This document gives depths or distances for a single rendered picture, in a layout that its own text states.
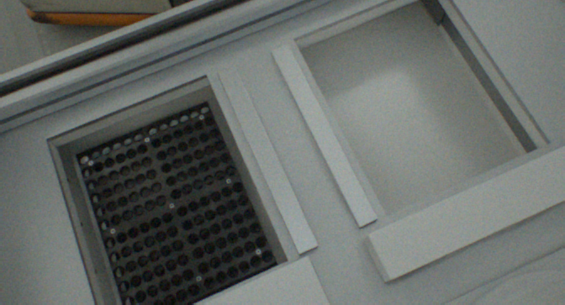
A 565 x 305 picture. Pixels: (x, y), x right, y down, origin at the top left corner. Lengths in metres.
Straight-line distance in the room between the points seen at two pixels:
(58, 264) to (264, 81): 0.30
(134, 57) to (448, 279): 0.41
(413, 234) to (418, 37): 0.36
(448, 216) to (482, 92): 0.27
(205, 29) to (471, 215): 0.35
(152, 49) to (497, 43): 0.40
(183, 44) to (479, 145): 0.41
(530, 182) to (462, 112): 0.21
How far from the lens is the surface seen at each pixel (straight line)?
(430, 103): 0.72
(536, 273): 0.53
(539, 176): 0.55
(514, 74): 0.63
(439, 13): 0.75
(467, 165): 0.70
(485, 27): 0.65
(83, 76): 0.58
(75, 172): 0.71
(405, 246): 0.49
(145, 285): 0.58
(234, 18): 0.57
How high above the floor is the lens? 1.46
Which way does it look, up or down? 71 degrees down
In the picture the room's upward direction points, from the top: 7 degrees counter-clockwise
